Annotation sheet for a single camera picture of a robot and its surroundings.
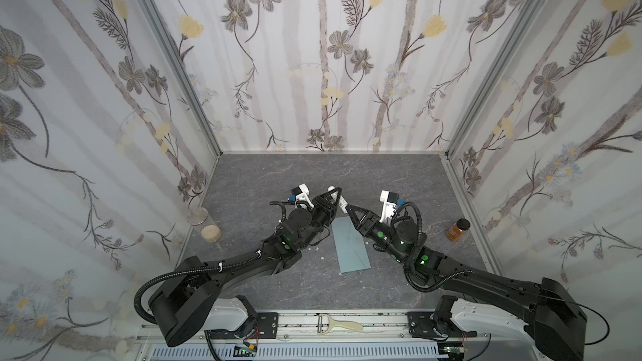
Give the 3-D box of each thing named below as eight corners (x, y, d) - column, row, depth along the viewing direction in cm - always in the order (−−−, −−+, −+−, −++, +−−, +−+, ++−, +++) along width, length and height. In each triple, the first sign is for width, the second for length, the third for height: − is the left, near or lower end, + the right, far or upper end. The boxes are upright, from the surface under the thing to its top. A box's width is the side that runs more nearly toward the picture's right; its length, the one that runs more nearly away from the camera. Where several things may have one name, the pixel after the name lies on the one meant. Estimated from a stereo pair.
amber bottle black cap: (449, 243, 94) (461, 231, 86) (442, 234, 96) (453, 222, 88) (460, 237, 96) (473, 224, 88) (453, 229, 98) (464, 216, 90)
